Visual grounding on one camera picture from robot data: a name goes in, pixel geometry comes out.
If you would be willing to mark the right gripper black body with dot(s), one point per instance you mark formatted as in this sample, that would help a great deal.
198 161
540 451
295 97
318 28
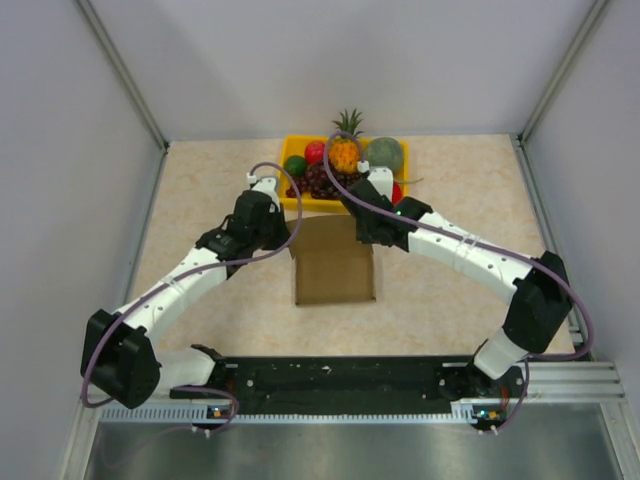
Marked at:
363 234

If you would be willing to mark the brown cardboard box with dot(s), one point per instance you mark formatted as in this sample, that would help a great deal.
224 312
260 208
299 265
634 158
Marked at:
330 265

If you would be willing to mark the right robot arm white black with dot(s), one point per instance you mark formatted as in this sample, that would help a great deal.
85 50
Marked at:
535 289

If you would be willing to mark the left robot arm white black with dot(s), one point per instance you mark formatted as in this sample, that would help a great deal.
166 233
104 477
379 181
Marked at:
120 353

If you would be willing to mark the red tomato fruit front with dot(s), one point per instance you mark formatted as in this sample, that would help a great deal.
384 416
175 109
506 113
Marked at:
397 193

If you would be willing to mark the purple grape bunch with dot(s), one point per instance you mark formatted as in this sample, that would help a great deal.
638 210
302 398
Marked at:
316 182

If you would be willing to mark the green netted melon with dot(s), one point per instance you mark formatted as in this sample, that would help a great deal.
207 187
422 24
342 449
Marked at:
386 152

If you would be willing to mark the pineapple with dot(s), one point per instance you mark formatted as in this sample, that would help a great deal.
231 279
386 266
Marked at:
343 152

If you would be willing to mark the red apple at back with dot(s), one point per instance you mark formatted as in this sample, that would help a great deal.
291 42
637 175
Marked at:
314 152

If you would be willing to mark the dark green lime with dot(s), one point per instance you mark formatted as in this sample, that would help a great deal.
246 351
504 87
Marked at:
295 165

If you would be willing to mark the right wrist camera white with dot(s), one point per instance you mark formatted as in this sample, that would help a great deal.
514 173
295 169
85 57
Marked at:
381 178

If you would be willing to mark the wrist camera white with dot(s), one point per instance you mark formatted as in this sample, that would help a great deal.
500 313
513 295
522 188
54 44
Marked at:
268 185
381 178

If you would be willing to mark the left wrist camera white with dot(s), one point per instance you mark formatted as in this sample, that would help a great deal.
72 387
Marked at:
268 185

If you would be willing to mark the white cable duct strip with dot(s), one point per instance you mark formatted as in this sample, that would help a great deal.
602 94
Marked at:
209 413

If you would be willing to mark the right aluminium frame post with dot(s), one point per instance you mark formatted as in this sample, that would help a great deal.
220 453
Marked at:
587 28

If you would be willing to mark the aluminium frame post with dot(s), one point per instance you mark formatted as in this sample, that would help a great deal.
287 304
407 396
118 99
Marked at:
587 28
121 71

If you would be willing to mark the left aluminium frame post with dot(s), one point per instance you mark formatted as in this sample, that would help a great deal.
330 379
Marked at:
121 71

